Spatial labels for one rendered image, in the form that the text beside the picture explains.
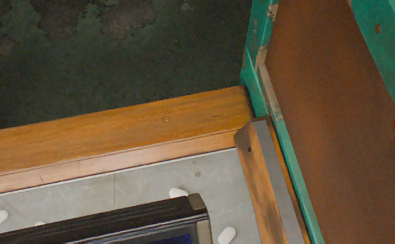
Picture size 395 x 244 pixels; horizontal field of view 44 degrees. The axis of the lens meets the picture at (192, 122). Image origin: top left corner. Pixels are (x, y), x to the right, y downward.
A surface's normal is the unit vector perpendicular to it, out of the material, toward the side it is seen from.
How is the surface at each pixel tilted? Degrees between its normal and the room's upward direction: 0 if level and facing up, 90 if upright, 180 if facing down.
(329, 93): 90
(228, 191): 0
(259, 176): 67
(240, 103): 0
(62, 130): 0
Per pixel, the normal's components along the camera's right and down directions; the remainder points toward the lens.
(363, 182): -0.98, 0.18
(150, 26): 0.00, -0.44
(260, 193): -0.90, -0.01
